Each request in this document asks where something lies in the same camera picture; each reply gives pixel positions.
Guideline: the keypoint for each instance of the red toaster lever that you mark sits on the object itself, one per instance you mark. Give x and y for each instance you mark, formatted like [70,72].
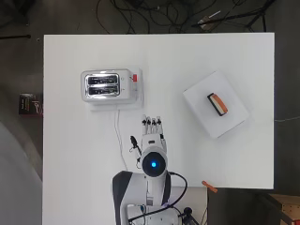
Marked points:
[135,78]

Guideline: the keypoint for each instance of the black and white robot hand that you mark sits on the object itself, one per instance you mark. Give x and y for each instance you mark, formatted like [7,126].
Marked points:
[153,139]

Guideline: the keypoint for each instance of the wooden crate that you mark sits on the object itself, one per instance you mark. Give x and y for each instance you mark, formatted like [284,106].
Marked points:
[287,207]

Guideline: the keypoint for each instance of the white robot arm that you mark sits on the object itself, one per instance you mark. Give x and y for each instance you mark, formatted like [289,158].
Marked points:
[153,187]

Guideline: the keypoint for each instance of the black round knob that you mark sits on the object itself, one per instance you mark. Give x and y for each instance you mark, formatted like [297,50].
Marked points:
[188,214]

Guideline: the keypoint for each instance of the black rod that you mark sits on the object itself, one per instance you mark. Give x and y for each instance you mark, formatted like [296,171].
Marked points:
[15,37]

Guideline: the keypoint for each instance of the black tripod stand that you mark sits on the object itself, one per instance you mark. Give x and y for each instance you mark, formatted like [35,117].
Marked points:
[250,15]

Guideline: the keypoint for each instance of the dark red box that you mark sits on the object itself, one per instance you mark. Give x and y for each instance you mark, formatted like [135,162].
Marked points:
[29,104]

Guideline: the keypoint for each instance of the orange clamp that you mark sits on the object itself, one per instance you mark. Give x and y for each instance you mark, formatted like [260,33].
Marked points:
[209,186]

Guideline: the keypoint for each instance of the orange block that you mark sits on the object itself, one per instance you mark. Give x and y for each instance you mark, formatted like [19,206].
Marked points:
[218,103]

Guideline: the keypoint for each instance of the silver bracket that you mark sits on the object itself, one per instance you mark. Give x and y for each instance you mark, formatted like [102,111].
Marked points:
[207,19]

